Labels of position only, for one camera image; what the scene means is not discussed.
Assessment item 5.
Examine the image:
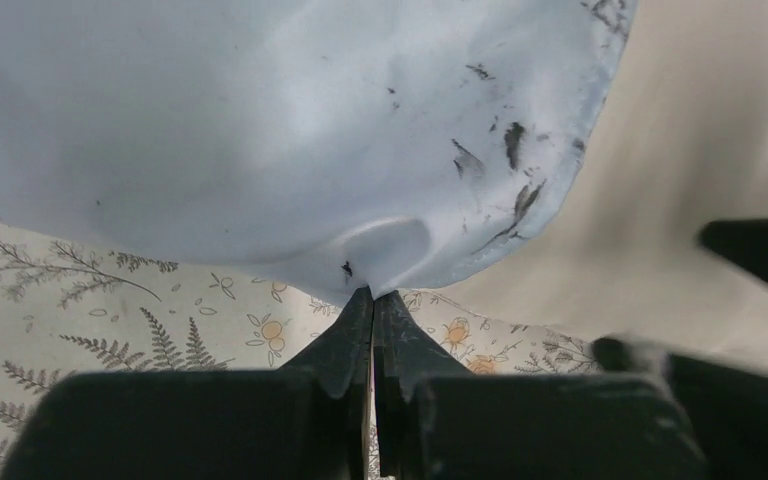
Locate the cream white pillow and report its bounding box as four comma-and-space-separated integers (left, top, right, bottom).
408, 1, 768, 373

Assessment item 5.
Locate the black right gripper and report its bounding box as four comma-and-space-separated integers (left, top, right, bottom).
593, 218, 768, 479

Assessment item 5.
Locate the floral patterned table mat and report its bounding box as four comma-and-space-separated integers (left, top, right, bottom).
0, 211, 601, 480

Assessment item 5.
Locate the light blue pillowcase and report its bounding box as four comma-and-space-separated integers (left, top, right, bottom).
0, 0, 637, 301

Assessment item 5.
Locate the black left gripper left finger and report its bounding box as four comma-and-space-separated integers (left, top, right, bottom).
1, 288, 373, 479

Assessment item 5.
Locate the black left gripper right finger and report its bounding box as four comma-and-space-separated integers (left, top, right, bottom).
373, 293, 708, 479

